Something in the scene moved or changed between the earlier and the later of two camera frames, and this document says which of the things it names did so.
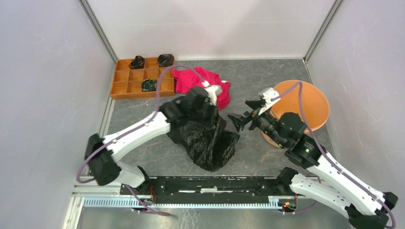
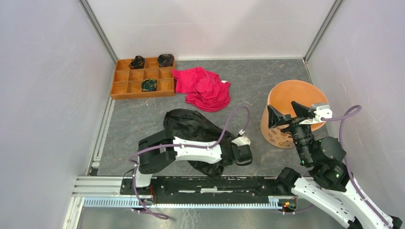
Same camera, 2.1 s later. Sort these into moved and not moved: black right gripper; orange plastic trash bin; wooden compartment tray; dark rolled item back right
Moved: black right gripper
Not moved: orange plastic trash bin; dark rolled item back right; wooden compartment tray
